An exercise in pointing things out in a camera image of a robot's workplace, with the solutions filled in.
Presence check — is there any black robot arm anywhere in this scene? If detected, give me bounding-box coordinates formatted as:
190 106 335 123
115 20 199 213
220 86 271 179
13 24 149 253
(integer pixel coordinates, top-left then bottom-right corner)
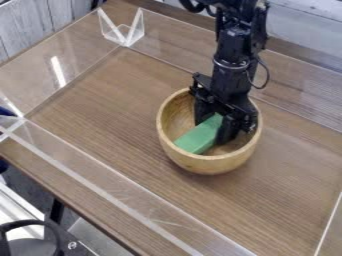
179 0 270 145

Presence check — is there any green rectangular block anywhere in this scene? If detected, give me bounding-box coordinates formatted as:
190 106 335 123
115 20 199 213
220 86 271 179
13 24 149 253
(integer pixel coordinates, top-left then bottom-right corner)
174 114 223 154

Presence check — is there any black table leg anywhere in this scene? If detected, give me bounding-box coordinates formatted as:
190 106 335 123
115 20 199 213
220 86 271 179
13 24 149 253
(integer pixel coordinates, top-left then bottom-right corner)
49 199 64 224

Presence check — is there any grey metal base plate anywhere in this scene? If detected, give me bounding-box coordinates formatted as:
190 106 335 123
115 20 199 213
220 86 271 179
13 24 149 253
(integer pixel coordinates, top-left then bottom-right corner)
56 227 99 256

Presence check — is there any clear acrylic front barrier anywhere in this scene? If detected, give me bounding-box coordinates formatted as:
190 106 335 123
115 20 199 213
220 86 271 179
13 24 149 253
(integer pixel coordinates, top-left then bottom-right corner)
0 96 258 256

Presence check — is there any clear acrylic corner bracket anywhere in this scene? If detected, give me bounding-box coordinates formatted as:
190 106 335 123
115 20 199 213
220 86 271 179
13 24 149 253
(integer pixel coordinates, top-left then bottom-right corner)
96 8 145 47

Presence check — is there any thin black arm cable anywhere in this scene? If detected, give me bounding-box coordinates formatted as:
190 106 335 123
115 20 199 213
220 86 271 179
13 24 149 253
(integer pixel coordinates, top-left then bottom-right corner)
246 54 271 90

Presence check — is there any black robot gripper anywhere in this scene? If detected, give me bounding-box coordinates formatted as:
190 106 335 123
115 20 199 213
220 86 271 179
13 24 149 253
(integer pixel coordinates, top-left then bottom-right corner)
190 60 258 145

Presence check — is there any brown wooden bowl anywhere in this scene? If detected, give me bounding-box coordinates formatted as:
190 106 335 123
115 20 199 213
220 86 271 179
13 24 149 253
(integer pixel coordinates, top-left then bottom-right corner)
156 88 263 175

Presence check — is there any black cable loop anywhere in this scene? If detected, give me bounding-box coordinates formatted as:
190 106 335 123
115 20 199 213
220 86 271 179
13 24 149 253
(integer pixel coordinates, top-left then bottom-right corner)
0 219 63 256

